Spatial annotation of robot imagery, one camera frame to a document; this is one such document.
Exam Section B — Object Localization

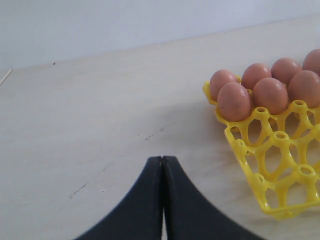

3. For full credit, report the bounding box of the brown egg placed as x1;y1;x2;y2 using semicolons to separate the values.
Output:
209;69;238;101
241;62;272;90
271;57;302;85

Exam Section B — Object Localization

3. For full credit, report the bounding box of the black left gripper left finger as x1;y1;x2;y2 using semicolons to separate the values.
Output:
77;156;163;240

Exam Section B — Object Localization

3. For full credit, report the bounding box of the brown egg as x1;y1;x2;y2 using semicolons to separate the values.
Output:
252;77;289;115
217;82;251;122
288;70;320;108

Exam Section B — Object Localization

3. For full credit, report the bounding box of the yellow plastic egg tray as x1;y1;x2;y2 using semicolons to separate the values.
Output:
201;80;320;220

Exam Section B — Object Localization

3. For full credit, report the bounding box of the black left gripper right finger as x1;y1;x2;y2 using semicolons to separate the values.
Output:
161;156;261;240

